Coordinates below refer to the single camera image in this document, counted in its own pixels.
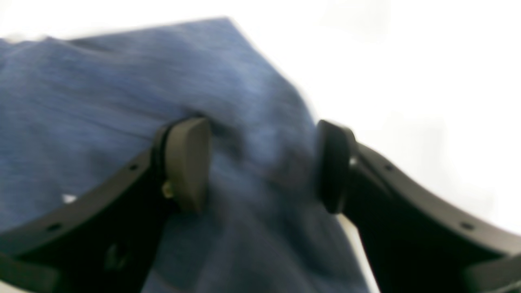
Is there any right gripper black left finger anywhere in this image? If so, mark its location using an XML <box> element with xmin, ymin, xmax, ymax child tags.
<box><xmin>0</xmin><ymin>118</ymin><xmax>211</xmax><ymax>293</ymax></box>

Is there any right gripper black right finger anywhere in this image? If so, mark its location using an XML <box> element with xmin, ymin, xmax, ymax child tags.
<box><xmin>317</xmin><ymin>120</ymin><xmax>521</xmax><ymax>293</ymax></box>

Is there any dark blue printed T-shirt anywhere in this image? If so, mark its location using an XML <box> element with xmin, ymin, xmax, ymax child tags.
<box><xmin>0</xmin><ymin>18</ymin><xmax>368</xmax><ymax>293</ymax></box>

